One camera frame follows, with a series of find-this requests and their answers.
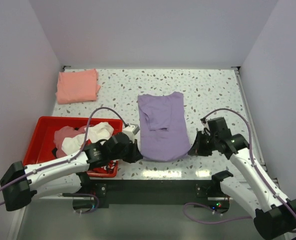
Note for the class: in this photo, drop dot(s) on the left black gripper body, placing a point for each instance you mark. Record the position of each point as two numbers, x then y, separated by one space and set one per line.
128 154

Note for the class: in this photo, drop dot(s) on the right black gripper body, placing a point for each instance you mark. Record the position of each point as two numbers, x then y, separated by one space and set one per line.
205 144

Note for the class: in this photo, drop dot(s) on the purple t shirt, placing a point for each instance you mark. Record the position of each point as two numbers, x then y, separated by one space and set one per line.
163 131

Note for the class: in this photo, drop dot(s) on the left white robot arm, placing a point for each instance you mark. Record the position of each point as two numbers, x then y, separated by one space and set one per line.
21 183

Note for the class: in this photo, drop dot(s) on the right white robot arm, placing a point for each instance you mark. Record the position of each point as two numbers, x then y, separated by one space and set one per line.
272 211

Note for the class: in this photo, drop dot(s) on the white and red t shirt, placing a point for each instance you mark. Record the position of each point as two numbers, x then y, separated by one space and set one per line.
102 131

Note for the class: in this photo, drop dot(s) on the dusty pink t shirt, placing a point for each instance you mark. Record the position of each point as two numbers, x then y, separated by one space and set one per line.
68 140

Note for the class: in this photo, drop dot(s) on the folded salmon pink t shirt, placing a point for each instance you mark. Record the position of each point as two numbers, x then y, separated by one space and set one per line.
77 87

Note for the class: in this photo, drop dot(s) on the red plastic tray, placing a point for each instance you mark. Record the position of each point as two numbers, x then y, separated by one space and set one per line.
41 147

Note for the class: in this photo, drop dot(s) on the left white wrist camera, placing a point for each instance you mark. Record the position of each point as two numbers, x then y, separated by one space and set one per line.
131 130

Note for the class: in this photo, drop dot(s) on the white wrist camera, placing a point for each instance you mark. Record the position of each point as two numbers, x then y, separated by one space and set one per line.
131 130
204 122

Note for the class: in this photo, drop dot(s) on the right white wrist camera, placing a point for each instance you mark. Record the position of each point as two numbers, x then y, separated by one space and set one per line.
204 122

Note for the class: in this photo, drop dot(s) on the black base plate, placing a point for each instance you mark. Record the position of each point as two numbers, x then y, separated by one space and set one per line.
156 192

